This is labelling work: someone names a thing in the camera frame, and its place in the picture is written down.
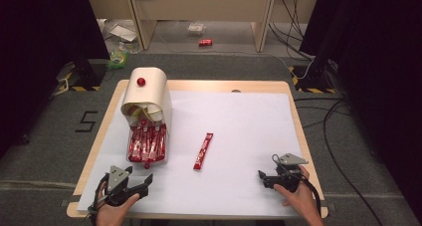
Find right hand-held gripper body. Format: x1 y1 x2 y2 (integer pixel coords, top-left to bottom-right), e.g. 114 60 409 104
265 152 310 193

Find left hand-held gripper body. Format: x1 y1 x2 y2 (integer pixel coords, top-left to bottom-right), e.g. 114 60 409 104
98 165 141 208

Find red stick packet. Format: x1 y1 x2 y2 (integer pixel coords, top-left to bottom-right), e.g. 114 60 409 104
192 131 214 171

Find beige paper bag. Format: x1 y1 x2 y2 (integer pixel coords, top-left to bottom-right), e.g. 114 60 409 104
120 67 173 170

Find person's left hand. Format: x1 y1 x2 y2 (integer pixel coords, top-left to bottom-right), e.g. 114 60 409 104
96 180 140 223

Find person's right hand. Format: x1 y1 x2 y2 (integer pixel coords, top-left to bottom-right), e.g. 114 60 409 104
273 165 320 220

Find row of red sachets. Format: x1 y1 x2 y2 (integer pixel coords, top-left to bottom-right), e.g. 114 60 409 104
128 120 167 163

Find white table mat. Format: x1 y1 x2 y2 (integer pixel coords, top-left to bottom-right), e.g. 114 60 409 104
76 90 320 218

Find black stand base striped tape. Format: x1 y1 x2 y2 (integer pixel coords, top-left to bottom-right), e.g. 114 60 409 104
288 61 339 95
54 58 108 96

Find green plastic bag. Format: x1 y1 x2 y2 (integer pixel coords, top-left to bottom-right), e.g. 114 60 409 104
106 46 130 71

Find black curtain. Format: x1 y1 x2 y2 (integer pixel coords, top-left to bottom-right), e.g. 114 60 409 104
0 0 111 159
299 0 422 215

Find clear plastic package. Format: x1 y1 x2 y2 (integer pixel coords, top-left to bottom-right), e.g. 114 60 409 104
186 22 207 37

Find light wooden desk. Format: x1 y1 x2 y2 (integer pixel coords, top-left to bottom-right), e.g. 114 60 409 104
83 0 322 54

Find black floor cable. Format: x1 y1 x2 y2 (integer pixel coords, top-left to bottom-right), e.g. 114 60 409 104
293 96 386 226

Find black power cables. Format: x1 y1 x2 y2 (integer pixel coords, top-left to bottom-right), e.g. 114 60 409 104
268 0 315 62

